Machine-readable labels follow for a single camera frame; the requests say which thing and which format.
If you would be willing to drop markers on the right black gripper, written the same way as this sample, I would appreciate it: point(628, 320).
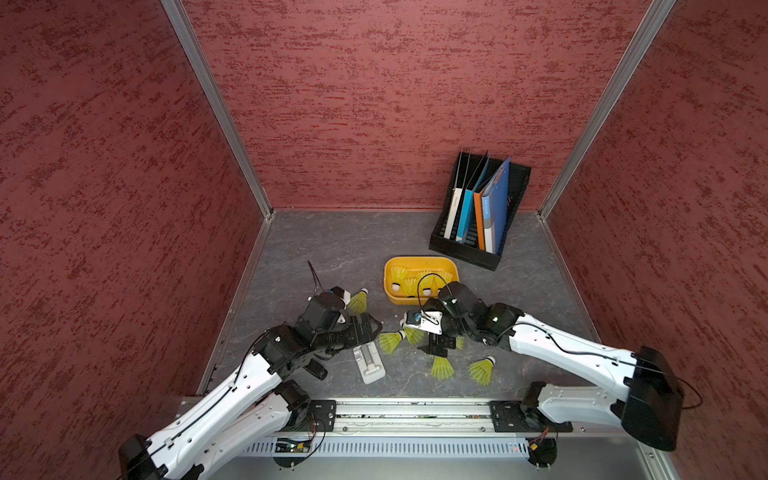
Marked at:
point(436, 342)

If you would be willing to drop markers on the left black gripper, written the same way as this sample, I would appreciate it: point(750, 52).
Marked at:
point(353, 337)

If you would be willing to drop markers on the yellow shuttlecock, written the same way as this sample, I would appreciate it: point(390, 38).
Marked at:
point(413, 336)
point(358, 303)
point(481, 371)
point(401, 280)
point(389, 341)
point(442, 369)

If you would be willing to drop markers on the yellow plastic storage box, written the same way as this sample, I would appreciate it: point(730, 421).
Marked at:
point(430, 273)

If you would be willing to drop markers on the yellow shuttlecock top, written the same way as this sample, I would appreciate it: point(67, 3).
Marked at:
point(401, 280)

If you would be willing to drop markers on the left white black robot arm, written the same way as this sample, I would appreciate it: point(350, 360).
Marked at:
point(256, 400)

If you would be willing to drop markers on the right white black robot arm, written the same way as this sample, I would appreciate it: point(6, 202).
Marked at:
point(636, 391)

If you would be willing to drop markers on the white phone stand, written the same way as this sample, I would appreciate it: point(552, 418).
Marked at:
point(370, 365)

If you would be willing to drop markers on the white folder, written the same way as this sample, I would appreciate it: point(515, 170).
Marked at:
point(456, 192)

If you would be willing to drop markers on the teal folder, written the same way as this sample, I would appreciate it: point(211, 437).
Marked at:
point(472, 181)

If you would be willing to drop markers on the orange folder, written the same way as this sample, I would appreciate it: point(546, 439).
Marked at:
point(479, 220)

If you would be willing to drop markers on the blue folder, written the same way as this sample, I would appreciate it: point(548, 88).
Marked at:
point(494, 206)

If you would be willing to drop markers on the black file rack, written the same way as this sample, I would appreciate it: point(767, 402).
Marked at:
point(467, 251)

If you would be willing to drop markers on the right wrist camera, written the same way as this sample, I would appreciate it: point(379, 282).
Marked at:
point(429, 321)

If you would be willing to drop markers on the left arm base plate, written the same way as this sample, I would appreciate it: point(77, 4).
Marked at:
point(313, 414)

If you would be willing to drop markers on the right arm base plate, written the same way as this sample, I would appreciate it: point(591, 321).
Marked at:
point(513, 417)

